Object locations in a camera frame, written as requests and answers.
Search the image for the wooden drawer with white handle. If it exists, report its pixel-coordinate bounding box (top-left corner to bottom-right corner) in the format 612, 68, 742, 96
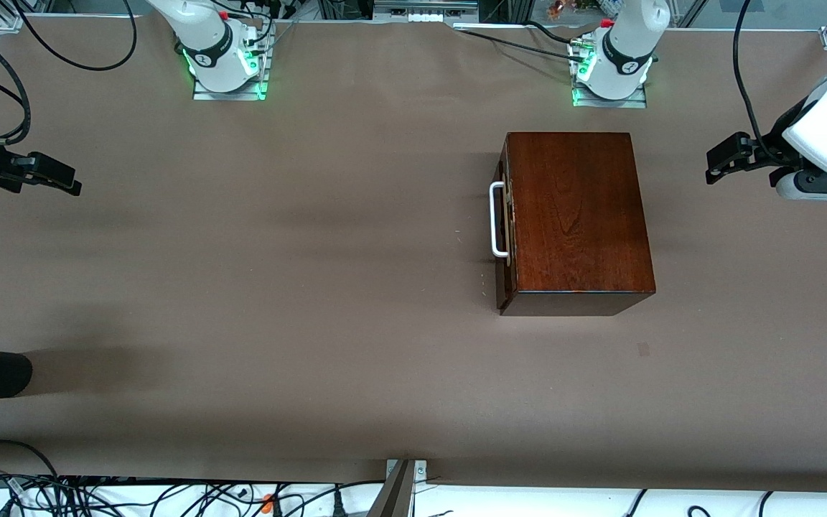
490, 135, 519, 315

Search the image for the dark wooden drawer cabinet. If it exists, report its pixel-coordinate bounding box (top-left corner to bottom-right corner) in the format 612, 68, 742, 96
503, 132, 657, 317

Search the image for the brown table cover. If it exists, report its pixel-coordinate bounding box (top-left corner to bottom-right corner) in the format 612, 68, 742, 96
0, 14, 827, 493

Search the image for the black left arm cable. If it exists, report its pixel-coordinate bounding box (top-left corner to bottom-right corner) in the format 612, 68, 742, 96
733, 0, 782, 162

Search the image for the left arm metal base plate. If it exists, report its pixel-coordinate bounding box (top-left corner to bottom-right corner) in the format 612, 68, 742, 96
571, 39, 648, 109

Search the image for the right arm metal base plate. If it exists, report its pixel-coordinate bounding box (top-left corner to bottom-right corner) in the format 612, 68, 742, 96
192, 22, 271, 101

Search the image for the short black base cable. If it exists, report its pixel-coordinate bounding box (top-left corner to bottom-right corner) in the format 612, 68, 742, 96
525, 20, 581, 45

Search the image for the long black base cable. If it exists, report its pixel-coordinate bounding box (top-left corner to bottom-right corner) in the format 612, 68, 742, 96
453, 26, 587, 62

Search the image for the black looped floor cable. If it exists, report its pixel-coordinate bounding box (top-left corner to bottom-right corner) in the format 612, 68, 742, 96
0, 439, 62, 496

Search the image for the metal mounting bracket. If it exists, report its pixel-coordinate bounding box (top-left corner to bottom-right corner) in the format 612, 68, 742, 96
385, 460, 429, 490

